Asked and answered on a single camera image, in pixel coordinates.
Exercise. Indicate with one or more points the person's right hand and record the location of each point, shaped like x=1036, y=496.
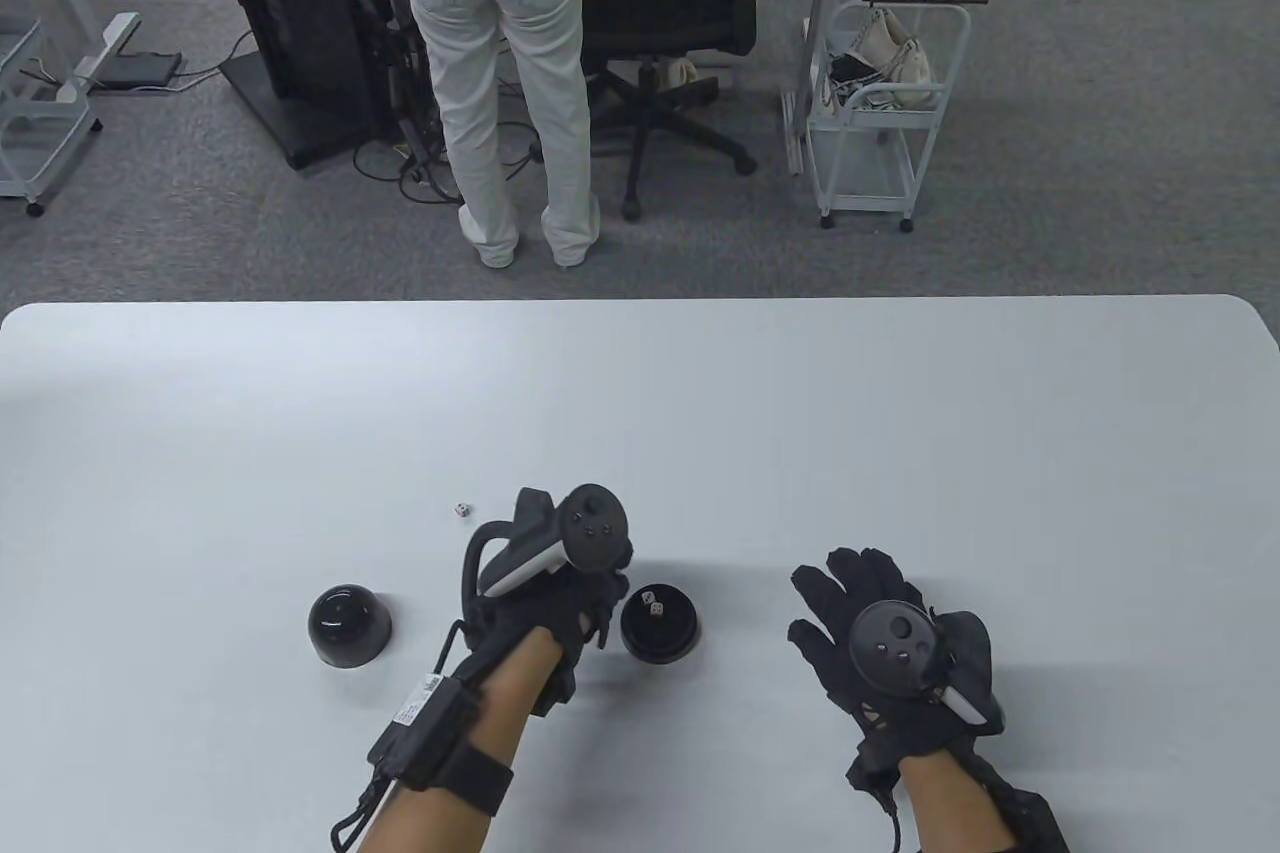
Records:
x=900, y=733

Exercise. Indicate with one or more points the person's left hand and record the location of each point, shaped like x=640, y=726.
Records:
x=570, y=608

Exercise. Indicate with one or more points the black dice shaker base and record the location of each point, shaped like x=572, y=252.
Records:
x=665, y=638

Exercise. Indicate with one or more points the black dice shaker cover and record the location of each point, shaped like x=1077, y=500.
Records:
x=350, y=628

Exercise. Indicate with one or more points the person's left forearm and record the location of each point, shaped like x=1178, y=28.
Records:
x=500, y=693

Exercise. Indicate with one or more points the person's right forearm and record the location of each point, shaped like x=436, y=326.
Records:
x=950, y=803

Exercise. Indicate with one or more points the black glove sensor module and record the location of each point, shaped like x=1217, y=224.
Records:
x=870, y=773

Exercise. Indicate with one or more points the black tracking controller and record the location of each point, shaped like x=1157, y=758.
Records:
x=890, y=648
x=595, y=523

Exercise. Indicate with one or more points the black office chair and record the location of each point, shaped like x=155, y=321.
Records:
x=690, y=3

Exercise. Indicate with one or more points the beige handbag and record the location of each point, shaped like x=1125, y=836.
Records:
x=900, y=58

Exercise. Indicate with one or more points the black computer tower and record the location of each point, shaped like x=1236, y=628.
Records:
x=300, y=13

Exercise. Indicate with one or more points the black floor box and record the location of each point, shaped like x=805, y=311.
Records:
x=140, y=70

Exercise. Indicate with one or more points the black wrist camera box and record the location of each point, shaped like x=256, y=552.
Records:
x=1030, y=818
x=430, y=733

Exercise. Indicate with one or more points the white metal frame cart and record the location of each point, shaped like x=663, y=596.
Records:
x=45, y=106

